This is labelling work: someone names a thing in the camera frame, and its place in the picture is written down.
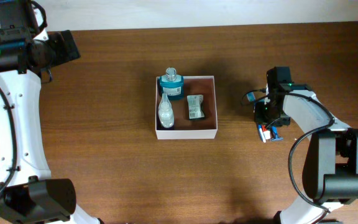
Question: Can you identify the blue white toothbrush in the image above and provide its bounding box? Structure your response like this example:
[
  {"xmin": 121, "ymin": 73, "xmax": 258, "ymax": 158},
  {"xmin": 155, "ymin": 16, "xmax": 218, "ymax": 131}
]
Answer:
[{"xmin": 246, "ymin": 89, "xmax": 266, "ymax": 143}]

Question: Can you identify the red green toothpaste tube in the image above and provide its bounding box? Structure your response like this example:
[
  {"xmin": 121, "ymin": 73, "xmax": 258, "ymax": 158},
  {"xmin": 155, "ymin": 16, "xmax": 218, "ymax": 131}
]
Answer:
[{"xmin": 262, "ymin": 126, "xmax": 271, "ymax": 140}]

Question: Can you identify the teal mouthwash bottle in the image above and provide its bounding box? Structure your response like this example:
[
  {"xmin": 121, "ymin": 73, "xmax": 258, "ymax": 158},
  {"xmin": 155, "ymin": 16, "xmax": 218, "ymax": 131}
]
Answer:
[{"xmin": 158, "ymin": 67, "xmax": 184, "ymax": 101}]

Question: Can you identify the clear soap pump bottle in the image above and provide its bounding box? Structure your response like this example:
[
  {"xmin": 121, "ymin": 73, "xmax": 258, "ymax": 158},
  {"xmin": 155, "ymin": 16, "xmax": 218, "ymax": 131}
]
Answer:
[{"xmin": 158, "ymin": 93, "xmax": 175, "ymax": 129}]

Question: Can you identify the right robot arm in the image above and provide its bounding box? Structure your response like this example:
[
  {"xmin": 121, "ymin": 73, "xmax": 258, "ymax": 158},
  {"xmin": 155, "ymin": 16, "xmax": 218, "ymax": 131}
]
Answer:
[{"xmin": 247, "ymin": 67, "xmax": 358, "ymax": 224}]

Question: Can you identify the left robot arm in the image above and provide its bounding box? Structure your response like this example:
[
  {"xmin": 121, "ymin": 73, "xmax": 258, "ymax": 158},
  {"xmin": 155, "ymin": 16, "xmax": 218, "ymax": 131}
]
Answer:
[{"xmin": 0, "ymin": 1, "xmax": 101, "ymax": 224}]

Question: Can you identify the blue disposable razor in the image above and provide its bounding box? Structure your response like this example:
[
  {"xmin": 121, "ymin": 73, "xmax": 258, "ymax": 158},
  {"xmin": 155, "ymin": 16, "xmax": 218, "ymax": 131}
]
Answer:
[{"xmin": 271, "ymin": 126, "xmax": 283, "ymax": 141}]

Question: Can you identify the white cardboard box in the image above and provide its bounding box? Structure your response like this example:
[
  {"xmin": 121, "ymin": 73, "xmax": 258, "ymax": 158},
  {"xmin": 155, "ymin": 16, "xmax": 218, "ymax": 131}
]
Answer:
[{"xmin": 155, "ymin": 76, "xmax": 218, "ymax": 140}]

